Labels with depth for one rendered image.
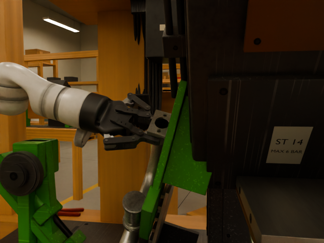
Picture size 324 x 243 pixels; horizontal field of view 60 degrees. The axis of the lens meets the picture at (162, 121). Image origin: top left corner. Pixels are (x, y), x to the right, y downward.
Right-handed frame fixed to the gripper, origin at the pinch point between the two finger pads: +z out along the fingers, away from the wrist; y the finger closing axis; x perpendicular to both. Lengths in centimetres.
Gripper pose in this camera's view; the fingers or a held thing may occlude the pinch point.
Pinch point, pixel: (156, 130)
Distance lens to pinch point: 53.1
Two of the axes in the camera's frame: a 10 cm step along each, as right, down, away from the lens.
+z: 9.6, 2.7, -1.2
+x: -0.8, 6.2, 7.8
